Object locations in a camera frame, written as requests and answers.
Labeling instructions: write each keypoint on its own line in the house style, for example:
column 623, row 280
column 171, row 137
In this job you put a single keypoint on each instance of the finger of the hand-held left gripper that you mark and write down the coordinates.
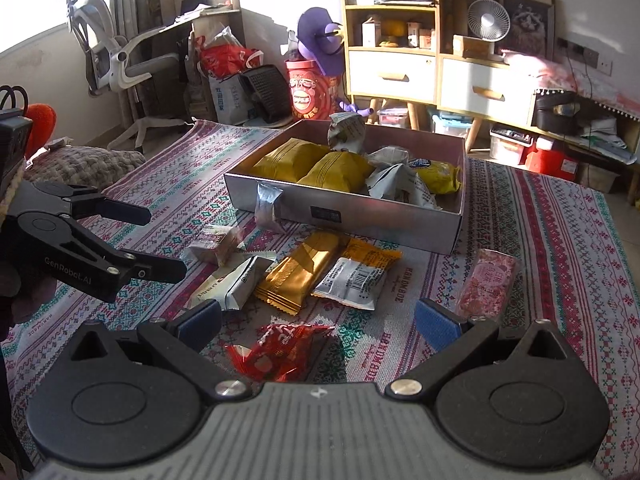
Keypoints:
column 155, row 270
column 120, row 212

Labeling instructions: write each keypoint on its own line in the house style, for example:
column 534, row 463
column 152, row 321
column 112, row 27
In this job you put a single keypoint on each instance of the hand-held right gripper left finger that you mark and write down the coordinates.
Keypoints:
column 197, row 325

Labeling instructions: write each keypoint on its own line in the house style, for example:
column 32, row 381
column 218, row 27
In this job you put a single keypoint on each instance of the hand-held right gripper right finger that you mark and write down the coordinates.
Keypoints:
column 436, row 325

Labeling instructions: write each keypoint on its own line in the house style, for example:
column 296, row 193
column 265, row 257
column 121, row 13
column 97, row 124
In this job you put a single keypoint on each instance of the white silver snack packet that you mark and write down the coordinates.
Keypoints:
column 235, row 282

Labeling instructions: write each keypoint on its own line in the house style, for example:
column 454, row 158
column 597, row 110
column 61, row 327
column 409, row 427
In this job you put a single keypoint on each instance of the clear brown cake packet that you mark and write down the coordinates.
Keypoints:
column 217, row 245

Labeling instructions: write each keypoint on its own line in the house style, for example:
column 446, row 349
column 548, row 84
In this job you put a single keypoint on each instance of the red snack packet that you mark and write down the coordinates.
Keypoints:
column 285, row 352

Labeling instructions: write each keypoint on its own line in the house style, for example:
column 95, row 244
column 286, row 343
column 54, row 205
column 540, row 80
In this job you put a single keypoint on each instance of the orange and white snack packet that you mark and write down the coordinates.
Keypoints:
column 357, row 275

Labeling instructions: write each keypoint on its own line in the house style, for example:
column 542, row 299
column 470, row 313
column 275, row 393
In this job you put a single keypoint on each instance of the silver cardboard box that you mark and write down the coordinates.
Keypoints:
column 380, row 225

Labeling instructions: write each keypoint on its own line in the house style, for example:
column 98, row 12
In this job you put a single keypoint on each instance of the white printed snack packet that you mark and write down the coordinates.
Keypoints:
column 400, row 187

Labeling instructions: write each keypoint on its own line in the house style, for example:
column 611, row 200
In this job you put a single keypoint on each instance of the yellow packet with blue circle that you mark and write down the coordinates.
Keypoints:
column 440, row 177

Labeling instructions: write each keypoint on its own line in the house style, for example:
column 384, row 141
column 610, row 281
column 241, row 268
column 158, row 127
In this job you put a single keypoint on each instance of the mustard yellow snack packet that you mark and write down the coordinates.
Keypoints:
column 335, row 172
column 290, row 160

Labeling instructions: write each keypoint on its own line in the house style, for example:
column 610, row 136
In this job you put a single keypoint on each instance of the grey knitted cushion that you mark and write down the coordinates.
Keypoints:
column 85, row 167

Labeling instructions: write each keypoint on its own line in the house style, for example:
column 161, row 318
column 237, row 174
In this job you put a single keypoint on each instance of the pink snack packet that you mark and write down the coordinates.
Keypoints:
column 487, row 282

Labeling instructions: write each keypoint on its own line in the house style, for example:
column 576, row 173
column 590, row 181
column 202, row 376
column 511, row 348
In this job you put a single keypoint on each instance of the long gold snack packet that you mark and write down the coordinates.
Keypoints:
column 300, row 272

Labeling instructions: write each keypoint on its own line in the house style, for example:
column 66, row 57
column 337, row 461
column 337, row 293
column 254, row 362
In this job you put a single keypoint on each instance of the red round cushion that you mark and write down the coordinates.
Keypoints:
column 42, row 122

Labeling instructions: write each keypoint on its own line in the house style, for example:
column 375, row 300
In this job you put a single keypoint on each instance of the small silver snack packet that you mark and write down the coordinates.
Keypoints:
column 267, row 207

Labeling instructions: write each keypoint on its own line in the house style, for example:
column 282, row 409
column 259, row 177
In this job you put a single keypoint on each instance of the patterned woven blanket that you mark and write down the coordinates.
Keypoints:
column 550, row 260

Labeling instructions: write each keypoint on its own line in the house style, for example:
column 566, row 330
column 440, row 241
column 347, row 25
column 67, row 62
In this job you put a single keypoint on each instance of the white office chair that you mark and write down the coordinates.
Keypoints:
column 105, row 65

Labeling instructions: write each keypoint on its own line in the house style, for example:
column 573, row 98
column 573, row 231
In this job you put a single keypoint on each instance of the white paper bag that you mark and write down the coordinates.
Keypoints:
column 230, row 100

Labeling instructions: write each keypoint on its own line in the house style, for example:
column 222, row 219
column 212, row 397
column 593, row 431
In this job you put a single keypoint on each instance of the red plastic bag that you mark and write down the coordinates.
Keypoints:
column 225, row 60

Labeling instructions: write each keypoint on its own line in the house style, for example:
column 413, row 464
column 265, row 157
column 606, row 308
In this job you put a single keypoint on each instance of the black plastic basket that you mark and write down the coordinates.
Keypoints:
column 265, row 92

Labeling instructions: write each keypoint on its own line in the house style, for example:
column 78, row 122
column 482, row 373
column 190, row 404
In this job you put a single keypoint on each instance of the clear plastic storage bin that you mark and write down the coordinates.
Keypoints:
column 510, row 145

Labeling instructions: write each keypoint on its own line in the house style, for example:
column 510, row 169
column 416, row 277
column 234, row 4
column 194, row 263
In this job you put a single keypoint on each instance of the red cardboard box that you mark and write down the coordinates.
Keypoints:
column 550, row 162

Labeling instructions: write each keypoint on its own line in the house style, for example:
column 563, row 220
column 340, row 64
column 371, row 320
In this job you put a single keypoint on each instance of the wooden desk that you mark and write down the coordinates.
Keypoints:
column 200, row 15

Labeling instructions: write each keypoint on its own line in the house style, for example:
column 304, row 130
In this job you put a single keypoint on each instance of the red printed bucket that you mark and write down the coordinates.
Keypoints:
column 312, row 92

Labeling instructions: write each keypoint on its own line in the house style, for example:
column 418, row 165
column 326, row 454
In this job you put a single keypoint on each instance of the black bag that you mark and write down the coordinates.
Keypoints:
column 555, row 112

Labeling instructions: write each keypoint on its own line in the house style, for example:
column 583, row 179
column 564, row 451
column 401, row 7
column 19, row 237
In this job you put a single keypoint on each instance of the wooden shelf cabinet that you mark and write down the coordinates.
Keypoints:
column 390, row 75

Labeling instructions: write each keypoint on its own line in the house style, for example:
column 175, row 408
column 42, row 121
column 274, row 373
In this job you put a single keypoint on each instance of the purple plush toy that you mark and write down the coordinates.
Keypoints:
column 320, row 40

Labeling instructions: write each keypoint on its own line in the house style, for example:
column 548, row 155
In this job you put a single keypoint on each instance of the small wooden box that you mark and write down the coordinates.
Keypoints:
column 470, row 46

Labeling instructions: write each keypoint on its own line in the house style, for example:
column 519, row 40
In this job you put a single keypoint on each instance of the white desk fan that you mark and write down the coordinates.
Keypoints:
column 489, row 20

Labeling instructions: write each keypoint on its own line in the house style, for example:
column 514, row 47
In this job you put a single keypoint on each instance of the framed picture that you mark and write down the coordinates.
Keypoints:
column 530, row 15

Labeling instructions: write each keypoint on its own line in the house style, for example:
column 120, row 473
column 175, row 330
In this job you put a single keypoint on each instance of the wall socket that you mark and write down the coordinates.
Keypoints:
column 580, row 55

